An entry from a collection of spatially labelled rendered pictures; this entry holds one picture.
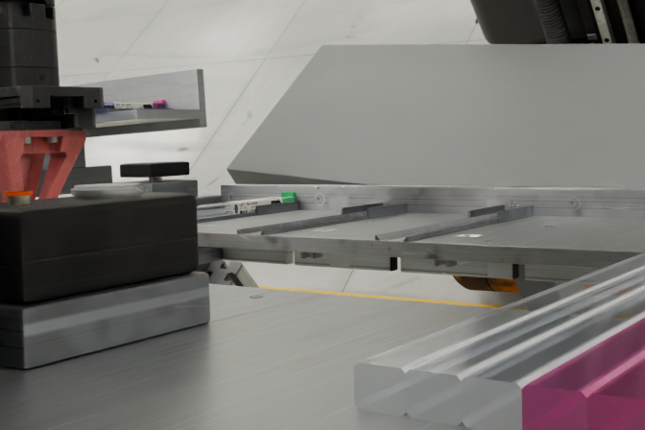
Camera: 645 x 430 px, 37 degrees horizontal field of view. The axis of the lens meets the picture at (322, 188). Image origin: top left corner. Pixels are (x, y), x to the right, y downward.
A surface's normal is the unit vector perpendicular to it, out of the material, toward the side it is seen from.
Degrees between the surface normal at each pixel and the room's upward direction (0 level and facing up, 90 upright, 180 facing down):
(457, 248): 48
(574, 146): 0
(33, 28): 85
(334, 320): 43
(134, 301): 90
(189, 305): 90
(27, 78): 74
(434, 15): 0
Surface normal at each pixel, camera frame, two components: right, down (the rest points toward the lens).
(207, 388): -0.03, -1.00
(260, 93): -0.40, -0.70
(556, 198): -0.57, 0.06
